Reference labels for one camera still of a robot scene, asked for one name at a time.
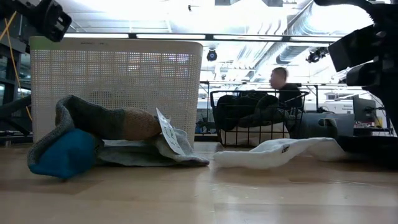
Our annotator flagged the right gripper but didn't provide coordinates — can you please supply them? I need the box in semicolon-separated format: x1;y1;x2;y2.
328;6;398;94

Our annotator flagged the sage grey long sock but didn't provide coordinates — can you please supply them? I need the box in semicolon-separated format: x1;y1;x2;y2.
272;107;297;127

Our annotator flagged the dark grey shirt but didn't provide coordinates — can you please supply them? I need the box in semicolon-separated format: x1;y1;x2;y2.
239;90;293;128

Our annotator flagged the grey knit sock blue toe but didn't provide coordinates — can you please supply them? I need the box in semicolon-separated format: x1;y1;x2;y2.
27;94;163;180

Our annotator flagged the white sock black logo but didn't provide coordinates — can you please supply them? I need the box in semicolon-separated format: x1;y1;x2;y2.
212;136;346;171

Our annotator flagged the black shirt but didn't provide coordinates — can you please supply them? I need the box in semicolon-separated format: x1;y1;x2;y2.
214;93;249;131

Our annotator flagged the black wire basket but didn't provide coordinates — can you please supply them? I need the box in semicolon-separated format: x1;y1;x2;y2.
210;89;310;148

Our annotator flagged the light grey cloth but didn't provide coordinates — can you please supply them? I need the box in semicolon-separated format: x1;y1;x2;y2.
93;127;211;167

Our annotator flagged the white paper tag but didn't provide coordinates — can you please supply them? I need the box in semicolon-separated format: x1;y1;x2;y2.
154;106;187;156

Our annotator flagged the black background monitor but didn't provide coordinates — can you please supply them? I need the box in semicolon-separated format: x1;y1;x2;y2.
352;95;377;123

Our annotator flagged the person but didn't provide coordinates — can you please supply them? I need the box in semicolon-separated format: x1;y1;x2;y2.
268;66;305;110

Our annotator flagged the white plastic laundry basket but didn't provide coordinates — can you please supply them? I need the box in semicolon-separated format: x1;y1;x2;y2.
29;36;205;144

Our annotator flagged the grey felt storage bin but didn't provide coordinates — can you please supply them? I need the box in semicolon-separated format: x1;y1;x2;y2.
291;111;356;140

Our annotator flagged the black overhead light beam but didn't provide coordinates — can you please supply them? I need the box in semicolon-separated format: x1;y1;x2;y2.
52;30;343;44

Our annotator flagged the black ceiling camera cluster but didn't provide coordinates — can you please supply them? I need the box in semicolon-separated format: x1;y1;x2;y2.
305;44;333;64

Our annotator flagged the yellow power cable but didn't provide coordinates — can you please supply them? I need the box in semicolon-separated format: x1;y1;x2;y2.
0;11;34;122

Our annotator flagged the black metal rig frame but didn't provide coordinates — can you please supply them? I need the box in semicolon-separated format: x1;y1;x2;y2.
0;94;34;147

